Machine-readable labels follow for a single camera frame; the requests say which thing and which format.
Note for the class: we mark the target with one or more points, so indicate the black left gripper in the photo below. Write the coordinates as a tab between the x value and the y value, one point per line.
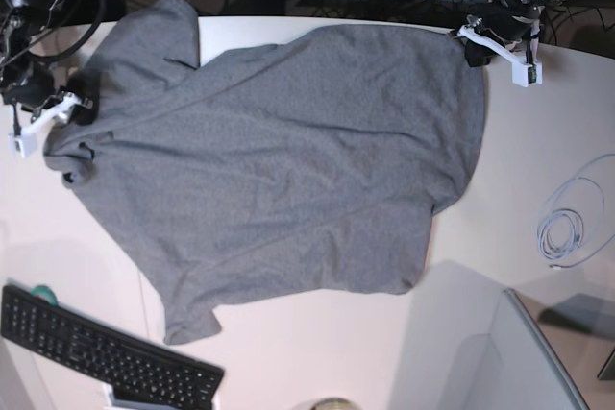
504	25

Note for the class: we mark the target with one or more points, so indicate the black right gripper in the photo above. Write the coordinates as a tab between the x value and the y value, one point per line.
35	91

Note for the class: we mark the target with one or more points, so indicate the grey t-shirt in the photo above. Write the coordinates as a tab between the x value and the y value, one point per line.
272	170

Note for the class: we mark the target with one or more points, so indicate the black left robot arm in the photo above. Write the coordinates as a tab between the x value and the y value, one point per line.
473	18

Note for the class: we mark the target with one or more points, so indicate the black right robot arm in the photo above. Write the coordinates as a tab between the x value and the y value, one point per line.
26	23

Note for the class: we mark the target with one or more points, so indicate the green tape roll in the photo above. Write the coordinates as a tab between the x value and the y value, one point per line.
45	293

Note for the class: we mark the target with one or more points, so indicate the black computer keyboard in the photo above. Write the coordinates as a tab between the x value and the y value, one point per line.
132	366

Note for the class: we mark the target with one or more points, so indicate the round metallic can top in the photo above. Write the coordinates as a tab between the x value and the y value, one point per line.
333	404

